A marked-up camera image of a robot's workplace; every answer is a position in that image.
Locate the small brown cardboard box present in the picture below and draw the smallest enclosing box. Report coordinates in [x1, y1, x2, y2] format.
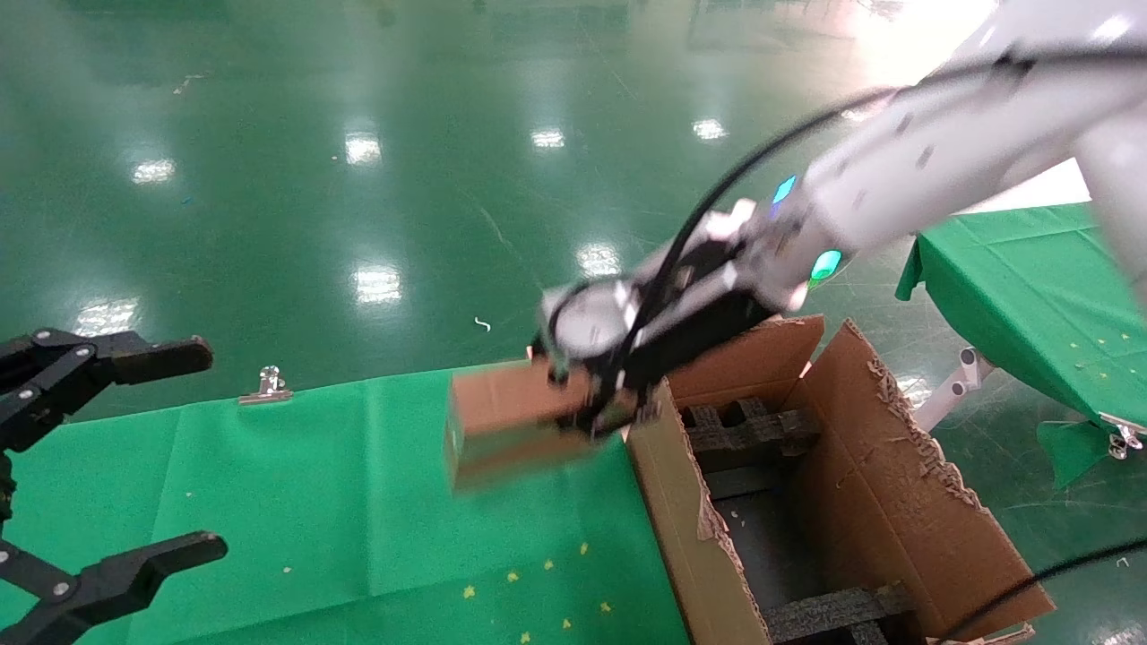
[445, 358, 633, 492]

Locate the silver metal binder clip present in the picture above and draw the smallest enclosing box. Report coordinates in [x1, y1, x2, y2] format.
[237, 365, 294, 406]
[1100, 414, 1144, 460]

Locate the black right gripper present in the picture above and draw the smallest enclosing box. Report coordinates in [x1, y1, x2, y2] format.
[530, 240, 780, 438]

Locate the large open cardboard carton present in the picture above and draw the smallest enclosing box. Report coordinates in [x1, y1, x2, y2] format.
[623, 314, 1056, 645]

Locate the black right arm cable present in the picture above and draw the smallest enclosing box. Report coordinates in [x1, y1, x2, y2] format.
[618, 45, 1147, 359]

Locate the black foam insert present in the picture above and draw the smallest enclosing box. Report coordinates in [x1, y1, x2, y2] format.
[762, 582, 915, 645]
[681, 399, 821, 453]

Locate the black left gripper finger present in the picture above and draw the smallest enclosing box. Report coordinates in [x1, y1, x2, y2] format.
[0, 329, 214, 453]
[0, 530, 228, 645]

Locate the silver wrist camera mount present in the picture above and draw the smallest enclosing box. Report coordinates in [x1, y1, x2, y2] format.
[540, 276, 651, 361]

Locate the white table leg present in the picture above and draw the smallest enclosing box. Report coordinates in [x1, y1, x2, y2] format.
[914, 348, 996, 434]

